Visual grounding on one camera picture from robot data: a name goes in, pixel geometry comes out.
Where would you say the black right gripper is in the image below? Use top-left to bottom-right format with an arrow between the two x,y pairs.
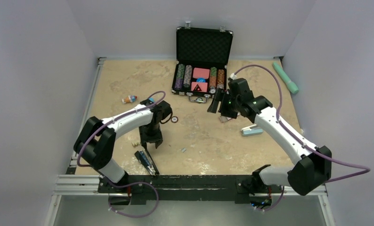
207,88 -> 241,119

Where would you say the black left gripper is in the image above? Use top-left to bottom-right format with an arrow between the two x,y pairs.
138,123 -> 162,150

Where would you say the black stapler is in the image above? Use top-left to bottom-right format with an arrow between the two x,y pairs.
134,150 -> 160,177

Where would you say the light blue stapler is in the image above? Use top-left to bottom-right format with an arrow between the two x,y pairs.
240,124 -> 263,137

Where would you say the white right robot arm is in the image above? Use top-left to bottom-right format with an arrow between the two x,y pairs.
207,78 -> 332,195

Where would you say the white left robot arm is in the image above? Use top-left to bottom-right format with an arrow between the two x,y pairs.
73,99 -> 172,193

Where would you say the staple box red white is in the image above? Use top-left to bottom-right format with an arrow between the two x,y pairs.
219,116 -> 233,123

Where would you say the pink card deck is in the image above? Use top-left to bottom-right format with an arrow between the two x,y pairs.
192,67 -> 210,80

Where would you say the small toy bottle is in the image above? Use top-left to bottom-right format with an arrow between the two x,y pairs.
122,95 -> 138,104

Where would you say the black poker chip case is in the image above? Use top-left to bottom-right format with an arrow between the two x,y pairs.
171,26 -> 234,103

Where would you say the teal green cylinder tool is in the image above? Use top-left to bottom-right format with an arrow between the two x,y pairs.
272,62 -> 299,94

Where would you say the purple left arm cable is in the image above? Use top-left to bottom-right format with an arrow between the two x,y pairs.
76,90 -> 167,218

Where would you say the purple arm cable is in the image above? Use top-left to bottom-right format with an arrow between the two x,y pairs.
76,90 -> 167,218
230,64 -> 371,213

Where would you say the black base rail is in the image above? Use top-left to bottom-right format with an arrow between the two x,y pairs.
98,175 -> 282,205

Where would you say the aluminium frame rail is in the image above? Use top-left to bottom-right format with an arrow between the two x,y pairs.
51,57 -> 335,226

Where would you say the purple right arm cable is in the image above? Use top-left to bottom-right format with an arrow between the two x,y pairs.
230,64 -> 371,213

